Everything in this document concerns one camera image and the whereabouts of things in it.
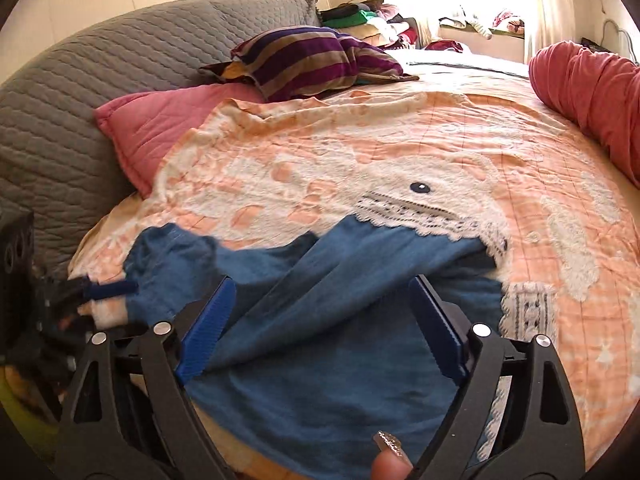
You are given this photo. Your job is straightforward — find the pink quilted pillow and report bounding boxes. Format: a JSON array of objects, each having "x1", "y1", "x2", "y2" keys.
[{"x1": 93, "y1": 84, "x2": 264, "y2": 196}]

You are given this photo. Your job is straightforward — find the clothes on window sill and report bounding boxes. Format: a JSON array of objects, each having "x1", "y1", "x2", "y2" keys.
[{"x1": 438, "y1": 9, "x2": 525, "y2": 40}]

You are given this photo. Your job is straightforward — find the white bed sheet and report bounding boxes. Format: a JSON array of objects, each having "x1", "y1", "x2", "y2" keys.
[{"x1": 388, "y1": 49, "x2": 529, "y2": 79}]

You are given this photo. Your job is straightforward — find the grey quilted headboard cover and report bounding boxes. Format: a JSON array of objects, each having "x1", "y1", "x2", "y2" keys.
[{"x1": 1, "y1": 0, "x2": 319, "y2": 276}]

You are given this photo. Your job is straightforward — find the blue denim lace-trimmed pants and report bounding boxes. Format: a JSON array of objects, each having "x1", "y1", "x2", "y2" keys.
[{"x1": 122, "y1": 190, "x2": 559, "y2": 480}]

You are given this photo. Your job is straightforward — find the red bolster cushion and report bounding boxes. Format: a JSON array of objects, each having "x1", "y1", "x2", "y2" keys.
[{"x1": 528, "y1": 41, "x2": 640, "y2": 185}]

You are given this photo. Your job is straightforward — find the pile of clothes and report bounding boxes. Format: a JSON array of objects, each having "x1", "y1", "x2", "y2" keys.
[{"x1": 318, "y1": 0, "x2": 438, "y2": 50}]

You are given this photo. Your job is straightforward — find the purple striped pillow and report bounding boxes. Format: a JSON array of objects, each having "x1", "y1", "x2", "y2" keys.
[{"x1": 200, "y1": 26, "x2": 418, "y2": 102}]

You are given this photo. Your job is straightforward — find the peach bear pattern blanket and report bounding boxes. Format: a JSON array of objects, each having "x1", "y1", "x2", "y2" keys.
[{"x1": 68, "y1": 80, "x2": 639, "y2": 478}]

